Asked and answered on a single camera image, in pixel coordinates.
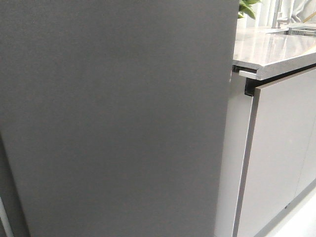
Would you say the silver kitchen faucet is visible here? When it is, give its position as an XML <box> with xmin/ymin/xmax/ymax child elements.
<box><xmin>271</xmin><ymin>0</ymin><xmax>288</xmax><ymax>29</ymax></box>

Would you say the steel sink with grate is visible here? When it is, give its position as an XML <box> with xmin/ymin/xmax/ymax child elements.
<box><xmin>268</xmin><ymin>23</ymin><xmax>316</xmax><ymax>37</ymax></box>

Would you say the green potted plant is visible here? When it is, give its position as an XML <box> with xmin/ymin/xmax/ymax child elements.
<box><xmin>238</xmin><ymin>0</ymin><xmax>262</xmax><ymax>20</ymax></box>

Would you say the grey kitchen cabinet unit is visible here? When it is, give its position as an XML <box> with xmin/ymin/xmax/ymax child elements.
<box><xmin>214</xmin><ymin>68</ymin><xmax>316</xmax><ymax>237</ymax></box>

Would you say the grey stone countertop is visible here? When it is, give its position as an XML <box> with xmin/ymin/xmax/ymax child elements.
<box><xmin>233</xmin><ymin>27</ymin><xmax>316</xmax><ymax>80</ymax></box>

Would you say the wooden dish rack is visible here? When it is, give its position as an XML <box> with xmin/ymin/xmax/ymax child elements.
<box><xmin>303</xmin><ymin>12</ymin><xmax>316</xmax><ymax>23</ymax></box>

